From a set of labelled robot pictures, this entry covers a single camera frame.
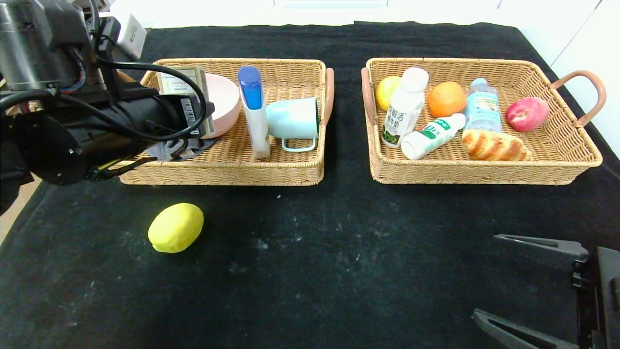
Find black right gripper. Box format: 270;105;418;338
471;234;620;349

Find croissant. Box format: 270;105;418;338
461;128;534;162

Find small white foil-lid drink bottle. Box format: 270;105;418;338
401;113;466;160

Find clear water bottle blue cap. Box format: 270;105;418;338
464;78;503;134

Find pink bowl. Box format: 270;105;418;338
204;73;242;139

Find large yellow lemon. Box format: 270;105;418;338
148;203;205;254

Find gold and blue card box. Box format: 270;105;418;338
155;65;215;137

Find black table cloth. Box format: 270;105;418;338
0;22;620;349

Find red peach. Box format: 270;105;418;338
505;96;551;133

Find orange fruit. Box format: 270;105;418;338
427;81;467;118

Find tall white milk bottle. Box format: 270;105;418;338
381;67;430;148

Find small yellow lemon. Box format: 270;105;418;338
376;76;403;112

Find mint green mug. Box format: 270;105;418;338
265;97;320;153

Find white bottle with blue cap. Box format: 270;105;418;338
237;65;272;159

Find white furniture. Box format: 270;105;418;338
110;0;524;30

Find grey towel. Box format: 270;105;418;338
144;137;219;161

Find wicker basket with brown handles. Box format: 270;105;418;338
360;57;607;186
114;58;336;186

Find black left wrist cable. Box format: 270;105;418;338
0;0;209;143

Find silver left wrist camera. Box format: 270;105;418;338
115;13;147;62

